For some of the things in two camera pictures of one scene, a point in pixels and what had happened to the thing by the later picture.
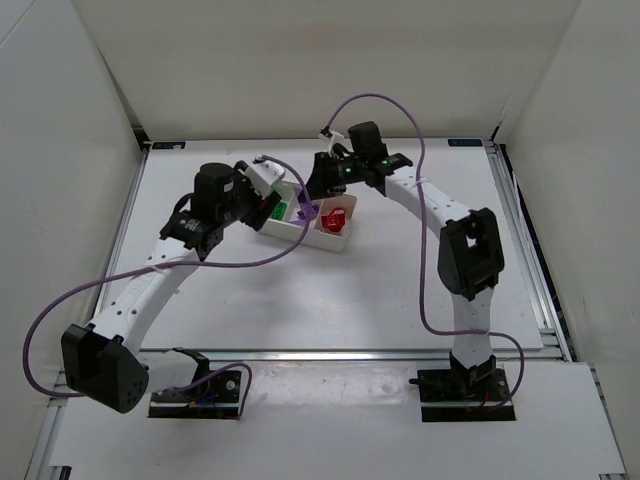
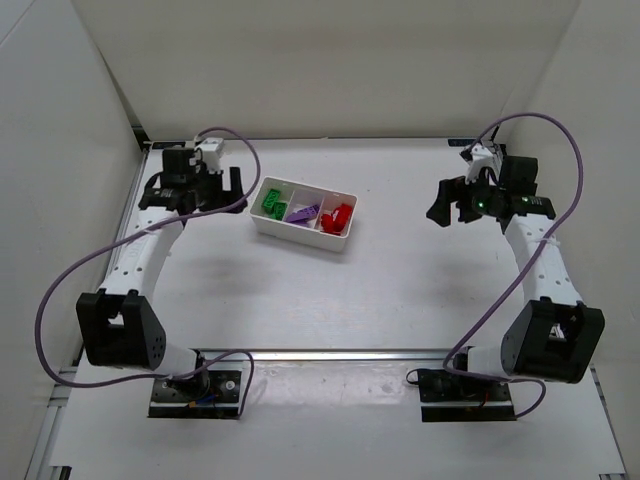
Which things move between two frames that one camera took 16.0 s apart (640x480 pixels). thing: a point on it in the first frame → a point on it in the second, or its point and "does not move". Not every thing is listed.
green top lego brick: (279, 210) does not move
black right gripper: (319, 179) → (461, 201)
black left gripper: (261, 210) → (220, 187)
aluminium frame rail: (329, 355) does not move
